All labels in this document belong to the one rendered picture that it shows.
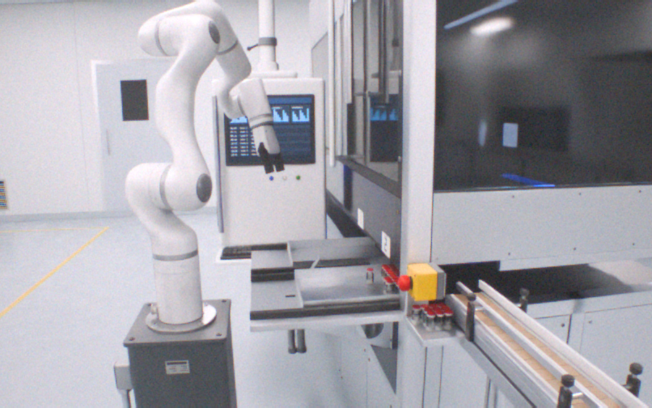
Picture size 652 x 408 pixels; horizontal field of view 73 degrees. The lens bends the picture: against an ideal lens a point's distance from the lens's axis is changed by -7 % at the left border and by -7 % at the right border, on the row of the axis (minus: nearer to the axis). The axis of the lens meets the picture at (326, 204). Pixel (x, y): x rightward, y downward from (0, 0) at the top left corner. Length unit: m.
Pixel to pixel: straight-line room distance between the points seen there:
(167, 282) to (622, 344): 1.35
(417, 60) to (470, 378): 0.88
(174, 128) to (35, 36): 6.22
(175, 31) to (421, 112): 0.64
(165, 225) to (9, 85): 6.33
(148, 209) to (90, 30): 5.95
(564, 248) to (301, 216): 1.20
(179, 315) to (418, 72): 0.85
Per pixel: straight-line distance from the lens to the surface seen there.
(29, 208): 7.51
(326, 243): 1.84
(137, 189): 1.24
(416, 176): 1.17
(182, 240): 1.22
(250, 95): 1.62
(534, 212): 1.33
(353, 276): 1.53
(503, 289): 1.56
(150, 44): 1.30
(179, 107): 1.22
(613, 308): 1.60
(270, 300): 1.36
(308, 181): 2.14
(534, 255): 1.37
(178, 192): 1.16
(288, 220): 2.16
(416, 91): 1.15
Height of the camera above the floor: 1.41
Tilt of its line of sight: 11 degrees down
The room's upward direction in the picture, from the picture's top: 1 degrees counter-clockwise
